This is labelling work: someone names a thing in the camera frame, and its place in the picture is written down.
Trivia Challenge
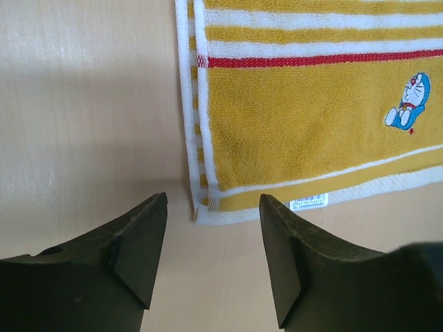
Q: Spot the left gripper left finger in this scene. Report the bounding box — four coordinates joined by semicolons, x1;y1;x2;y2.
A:
1;193;168;331

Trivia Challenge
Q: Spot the yellow striped towel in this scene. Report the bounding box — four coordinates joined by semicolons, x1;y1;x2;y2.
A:
175;1;442;225

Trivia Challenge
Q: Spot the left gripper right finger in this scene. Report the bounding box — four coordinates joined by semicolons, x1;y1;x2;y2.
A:
260;194;442;331

